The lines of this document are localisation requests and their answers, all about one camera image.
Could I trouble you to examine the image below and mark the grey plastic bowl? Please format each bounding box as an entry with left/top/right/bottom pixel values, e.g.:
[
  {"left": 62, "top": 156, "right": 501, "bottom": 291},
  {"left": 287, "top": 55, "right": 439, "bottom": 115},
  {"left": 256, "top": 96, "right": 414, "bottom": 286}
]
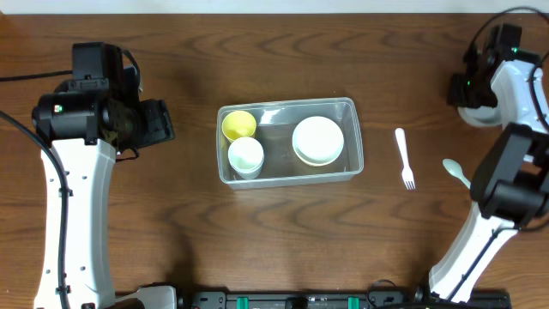
[{"left": 457, "top": 106, "right": 502, "bottom": 127}]

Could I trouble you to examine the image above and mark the mint green plastic spoon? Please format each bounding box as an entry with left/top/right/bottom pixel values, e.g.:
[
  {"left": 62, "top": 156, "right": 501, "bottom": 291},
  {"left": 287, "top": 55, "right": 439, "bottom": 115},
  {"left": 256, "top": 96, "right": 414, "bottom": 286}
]
[{"left": 443, "top": 158, "right": 471, "bottom": 189}]

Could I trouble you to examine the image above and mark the yellow plastic cup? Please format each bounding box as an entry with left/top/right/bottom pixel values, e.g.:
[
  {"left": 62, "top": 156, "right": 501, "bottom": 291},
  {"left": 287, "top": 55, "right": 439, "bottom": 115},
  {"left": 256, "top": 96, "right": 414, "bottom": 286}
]
[{"left": 221, "top": 110, "right": 256, "bottom": 142}]

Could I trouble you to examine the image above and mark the white plastic cup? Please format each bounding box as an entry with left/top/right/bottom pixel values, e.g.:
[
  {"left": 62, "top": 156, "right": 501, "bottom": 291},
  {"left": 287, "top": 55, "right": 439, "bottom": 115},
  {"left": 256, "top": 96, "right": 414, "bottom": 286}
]
[{"left": 228, "top": 137, "right": 264, "bottom": 173}]

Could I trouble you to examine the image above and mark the pink plastic fork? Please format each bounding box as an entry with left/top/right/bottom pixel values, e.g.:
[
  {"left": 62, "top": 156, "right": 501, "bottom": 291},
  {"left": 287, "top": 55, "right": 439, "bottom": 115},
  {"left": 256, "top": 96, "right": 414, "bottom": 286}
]
[{"left": 395, "top": 128, "right": 416, "bottom": 191}]

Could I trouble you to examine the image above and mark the yellow plastic bowl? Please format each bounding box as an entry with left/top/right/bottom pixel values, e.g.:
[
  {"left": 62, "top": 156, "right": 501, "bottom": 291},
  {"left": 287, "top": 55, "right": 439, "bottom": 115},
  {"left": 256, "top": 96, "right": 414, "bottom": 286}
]
[{"left": 293, "top": 148, "right": 341, "bottom": 167}]

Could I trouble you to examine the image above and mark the white plastic bowl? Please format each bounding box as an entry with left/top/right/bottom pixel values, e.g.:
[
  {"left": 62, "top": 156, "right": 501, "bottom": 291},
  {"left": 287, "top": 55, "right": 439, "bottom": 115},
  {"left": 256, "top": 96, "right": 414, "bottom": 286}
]
[{"left": 292, "top": 116, "right": 345, "bottom": 161}]

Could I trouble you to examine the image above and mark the grey plastic cup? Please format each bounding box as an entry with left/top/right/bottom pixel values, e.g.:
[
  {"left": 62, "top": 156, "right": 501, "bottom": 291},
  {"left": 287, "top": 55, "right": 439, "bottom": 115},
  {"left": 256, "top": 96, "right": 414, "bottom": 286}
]
[{"left": 236, "top": 168, "right": 262, "bottom": 180}]

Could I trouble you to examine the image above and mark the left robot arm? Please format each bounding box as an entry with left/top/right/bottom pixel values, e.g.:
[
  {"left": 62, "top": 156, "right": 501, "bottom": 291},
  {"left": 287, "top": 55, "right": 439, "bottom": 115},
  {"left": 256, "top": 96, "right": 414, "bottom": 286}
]
[{"left": 32, "top": 42, "right": 178, "bottom": 308}]

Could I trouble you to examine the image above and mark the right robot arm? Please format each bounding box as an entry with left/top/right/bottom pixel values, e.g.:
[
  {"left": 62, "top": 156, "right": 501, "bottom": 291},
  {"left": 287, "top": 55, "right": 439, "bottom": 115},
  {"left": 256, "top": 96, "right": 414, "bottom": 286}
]
[{"left": 428, "top": 23, "right": 548, "bottom": 303}]

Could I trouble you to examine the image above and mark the clear plastic container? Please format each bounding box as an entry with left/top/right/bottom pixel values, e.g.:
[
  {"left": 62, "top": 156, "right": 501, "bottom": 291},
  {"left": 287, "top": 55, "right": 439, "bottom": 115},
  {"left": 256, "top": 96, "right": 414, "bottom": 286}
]
[{"left": 216, "top": 97, "right": 365, "bottom": 190}]

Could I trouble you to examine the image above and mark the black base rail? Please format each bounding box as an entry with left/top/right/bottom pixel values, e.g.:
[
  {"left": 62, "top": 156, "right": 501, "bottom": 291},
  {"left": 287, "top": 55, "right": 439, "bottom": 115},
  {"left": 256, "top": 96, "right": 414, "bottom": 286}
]
[{"left": 177, "top": 288, "right": 512, "bottom": 309}]

